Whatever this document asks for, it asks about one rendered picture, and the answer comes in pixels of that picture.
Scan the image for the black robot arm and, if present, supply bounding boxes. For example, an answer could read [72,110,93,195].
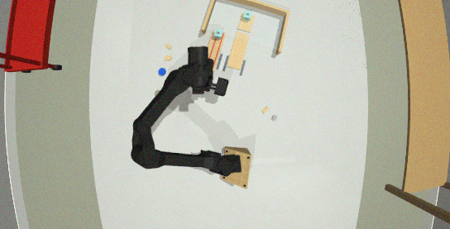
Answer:
[131,46,242,177]

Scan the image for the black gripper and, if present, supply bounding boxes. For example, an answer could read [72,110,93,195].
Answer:
[203,73,229,96]

